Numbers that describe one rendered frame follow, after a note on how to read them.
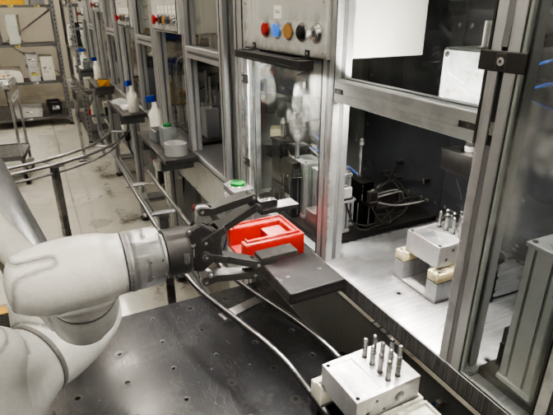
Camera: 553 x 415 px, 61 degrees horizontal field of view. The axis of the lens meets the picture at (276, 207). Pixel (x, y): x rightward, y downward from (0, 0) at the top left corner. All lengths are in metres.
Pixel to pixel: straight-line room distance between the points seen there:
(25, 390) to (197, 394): 0.36
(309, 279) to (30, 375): 0.57
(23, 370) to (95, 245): 0.33
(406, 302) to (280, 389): 0.35
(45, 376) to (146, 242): 0.39
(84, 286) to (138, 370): 0.56
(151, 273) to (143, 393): 0.50
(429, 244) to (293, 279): 0.30
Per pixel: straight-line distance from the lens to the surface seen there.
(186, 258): 0.71
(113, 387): 1.19
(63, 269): 0.68
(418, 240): 1.04
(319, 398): 0.86
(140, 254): 0.69
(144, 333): 1.33
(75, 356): 1.04
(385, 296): 1.03
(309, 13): 1.06
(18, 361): 0.95
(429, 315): 1.00
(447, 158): 1.03
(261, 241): 1.10
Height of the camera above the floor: 1.47
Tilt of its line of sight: 23 degrees down
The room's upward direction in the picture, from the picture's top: straight up
